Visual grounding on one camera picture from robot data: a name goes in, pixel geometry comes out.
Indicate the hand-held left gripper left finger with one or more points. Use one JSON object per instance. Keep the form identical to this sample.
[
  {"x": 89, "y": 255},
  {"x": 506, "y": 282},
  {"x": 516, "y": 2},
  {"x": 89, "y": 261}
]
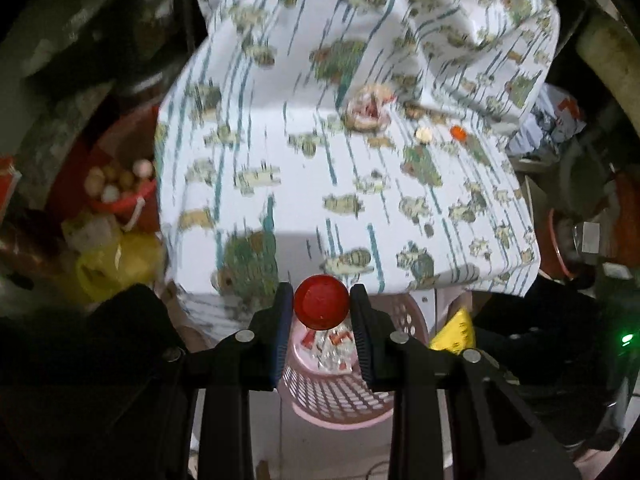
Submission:
[{"x": 282, "y": 332}]

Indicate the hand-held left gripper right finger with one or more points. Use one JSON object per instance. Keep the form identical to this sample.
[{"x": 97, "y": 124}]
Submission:
[{"x": 361, "y": 335}]

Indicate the white and red wrapper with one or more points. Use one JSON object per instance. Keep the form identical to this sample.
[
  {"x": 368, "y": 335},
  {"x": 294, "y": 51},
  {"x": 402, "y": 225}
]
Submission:
[{"x": 332, "y": 347}]

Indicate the red bottle cap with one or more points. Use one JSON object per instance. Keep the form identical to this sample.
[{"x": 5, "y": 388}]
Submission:
[{"x": 320, "y": 302}]

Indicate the pink plastic basket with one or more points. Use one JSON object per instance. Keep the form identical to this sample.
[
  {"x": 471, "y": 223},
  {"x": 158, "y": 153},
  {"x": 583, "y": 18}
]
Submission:
[{"x": 335, "y": 402}]

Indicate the yellow packet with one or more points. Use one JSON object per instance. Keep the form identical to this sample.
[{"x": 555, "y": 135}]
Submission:
[{"x": 452, "y": 334}]

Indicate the glass jar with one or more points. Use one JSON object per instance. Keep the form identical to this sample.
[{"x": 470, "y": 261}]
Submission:
[{"x": 575, "y": 245}]

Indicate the cat print cloth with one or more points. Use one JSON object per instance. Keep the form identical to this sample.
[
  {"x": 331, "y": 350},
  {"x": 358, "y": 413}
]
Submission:
[{"x": 325, "y": 160}]

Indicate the yellow plastic bag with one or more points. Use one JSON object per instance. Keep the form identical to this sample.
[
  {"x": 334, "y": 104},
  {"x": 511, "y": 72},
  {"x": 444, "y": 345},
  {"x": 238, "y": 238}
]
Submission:
[{"x": 117, "y": 265}]

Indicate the beige bottle cap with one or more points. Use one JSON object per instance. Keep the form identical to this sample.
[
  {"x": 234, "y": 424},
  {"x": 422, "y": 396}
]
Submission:
[{"x": 424, "y": 134}]

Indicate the red basin of eggs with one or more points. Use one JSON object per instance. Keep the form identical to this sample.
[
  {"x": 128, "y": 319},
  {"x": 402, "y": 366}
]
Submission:
[{"x": 120, "y": 190}]

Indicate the orange bottle cap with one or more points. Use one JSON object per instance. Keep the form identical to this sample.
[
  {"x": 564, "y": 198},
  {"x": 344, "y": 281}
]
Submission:
[{"x": 457, "y": 132}]

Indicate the crumpled pink tissue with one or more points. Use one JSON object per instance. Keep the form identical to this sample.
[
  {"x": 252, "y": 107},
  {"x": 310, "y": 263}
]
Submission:
[{"x": 370, "y": 107}]

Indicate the white and blue plastic bag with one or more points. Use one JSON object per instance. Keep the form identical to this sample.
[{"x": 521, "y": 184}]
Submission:
[{"x": 555, "y": 120}]

